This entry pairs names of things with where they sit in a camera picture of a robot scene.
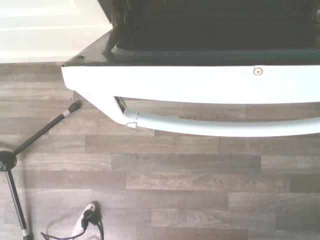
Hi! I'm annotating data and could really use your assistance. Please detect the white oven door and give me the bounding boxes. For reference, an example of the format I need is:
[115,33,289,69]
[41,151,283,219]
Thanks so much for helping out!
[60,26,320,138]

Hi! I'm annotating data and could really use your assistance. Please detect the black power plug adapter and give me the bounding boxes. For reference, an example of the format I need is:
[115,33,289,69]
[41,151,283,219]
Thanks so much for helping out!
[80,209,97,230]

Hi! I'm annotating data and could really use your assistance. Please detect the white power strip with plug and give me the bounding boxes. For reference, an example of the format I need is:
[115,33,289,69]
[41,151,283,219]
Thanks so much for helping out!
[40,201,105,240]

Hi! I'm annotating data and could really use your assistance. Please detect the white cabinet door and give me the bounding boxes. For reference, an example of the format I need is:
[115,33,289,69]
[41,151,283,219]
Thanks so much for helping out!
[0,0,113,65]

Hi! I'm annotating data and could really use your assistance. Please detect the black camera tripod stand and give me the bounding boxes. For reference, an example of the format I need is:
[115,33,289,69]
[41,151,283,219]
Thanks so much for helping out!
[0,99,83,240]

